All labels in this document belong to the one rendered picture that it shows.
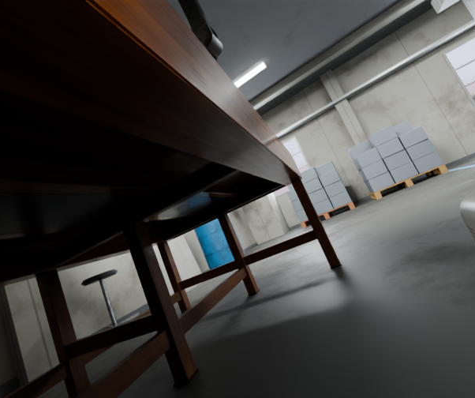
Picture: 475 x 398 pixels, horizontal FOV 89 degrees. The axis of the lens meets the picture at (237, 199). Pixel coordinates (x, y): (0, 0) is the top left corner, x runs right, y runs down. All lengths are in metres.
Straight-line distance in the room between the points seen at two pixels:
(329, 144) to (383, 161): 1.84
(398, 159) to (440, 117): 1.97
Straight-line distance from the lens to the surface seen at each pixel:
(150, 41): 0.30
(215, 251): 3.90
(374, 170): 5.72
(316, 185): 5.75
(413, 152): 5.87
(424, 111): 7.45
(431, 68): 7.78
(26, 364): 2.69
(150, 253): 1.01
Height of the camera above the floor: 0.39
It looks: 8 degrees up
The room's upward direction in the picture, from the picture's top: 23 degrees counter-clockwise
